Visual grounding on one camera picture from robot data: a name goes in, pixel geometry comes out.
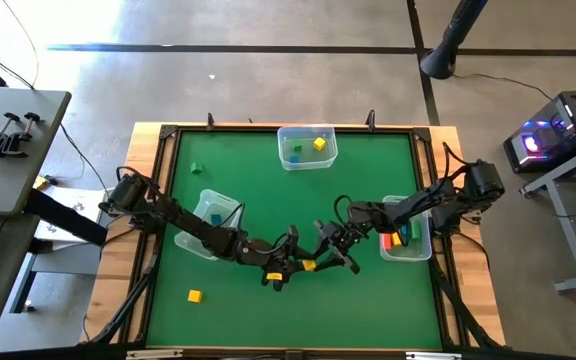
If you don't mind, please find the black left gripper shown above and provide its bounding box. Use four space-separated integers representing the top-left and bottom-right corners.
260 224 318 293

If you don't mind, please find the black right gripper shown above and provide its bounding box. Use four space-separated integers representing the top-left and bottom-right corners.
310 218 365 276

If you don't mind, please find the clear plastic bin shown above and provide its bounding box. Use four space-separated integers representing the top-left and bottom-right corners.
378 194 434 263
173 188 245 262
276 124 340 172

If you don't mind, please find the green table mat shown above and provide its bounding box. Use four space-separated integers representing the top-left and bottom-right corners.
146 130 443 350

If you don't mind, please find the black floor stand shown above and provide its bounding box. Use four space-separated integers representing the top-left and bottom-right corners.
419 0 490 81

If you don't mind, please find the white printed sheet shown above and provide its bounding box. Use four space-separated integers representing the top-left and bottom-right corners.
34 187 115 251

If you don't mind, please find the black desk leg beam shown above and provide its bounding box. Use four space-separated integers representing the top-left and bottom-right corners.
22 187 109 247

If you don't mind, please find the large office desk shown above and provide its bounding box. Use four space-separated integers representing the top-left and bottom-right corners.
0 87 73 217

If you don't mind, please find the keyboard desk shelf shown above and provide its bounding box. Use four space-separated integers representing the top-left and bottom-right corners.
0 214 40 341

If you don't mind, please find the black diagonal frame strut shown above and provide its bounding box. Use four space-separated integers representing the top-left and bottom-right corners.
428 257 503 349
86 252 163 347

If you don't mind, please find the light metal bracket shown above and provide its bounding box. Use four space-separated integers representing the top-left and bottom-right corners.
126 349 185 360
405 351 463 360

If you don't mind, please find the black table border frame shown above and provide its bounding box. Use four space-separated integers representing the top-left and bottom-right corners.
137 123 452 352

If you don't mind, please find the black corner bracket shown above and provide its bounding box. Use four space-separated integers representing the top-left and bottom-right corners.
158 124 180 143
411 126 434 145

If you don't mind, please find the black floor cable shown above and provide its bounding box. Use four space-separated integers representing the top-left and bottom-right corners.
453 72 554 102
59 123 111 195

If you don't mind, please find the grey metal table frame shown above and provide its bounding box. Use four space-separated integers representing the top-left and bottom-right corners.
519 138 576 294

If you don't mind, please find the grey desk base frame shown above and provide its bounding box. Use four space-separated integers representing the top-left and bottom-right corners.
6 243 105 315

